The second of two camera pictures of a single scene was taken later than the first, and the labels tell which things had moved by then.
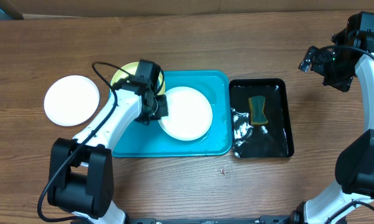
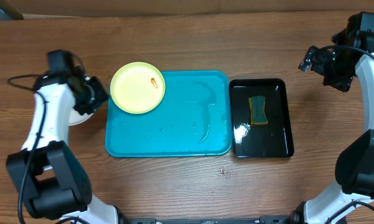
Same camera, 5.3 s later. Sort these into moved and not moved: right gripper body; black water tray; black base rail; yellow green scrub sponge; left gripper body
Moved: left gripper body
Not moved: yellow green scrub sponge; black base rail; right gripper body; black water tray
